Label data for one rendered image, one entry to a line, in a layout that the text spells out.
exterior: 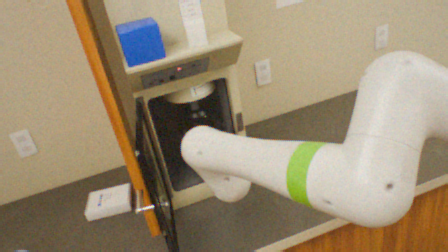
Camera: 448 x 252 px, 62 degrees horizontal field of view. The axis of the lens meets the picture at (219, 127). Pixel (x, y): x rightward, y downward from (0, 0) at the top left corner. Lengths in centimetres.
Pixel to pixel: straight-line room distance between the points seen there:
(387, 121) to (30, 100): 130
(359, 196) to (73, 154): 131
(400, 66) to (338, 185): 20
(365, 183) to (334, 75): 137
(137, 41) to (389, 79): 60
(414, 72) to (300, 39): 117
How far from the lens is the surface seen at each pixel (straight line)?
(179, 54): 98
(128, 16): 105
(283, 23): 169
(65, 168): 171
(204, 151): 82
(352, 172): 57
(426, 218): 157
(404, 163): 59
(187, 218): 130
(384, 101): 60
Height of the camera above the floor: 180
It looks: 29 degrees down
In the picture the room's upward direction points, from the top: 11 degrees counter-clockwise
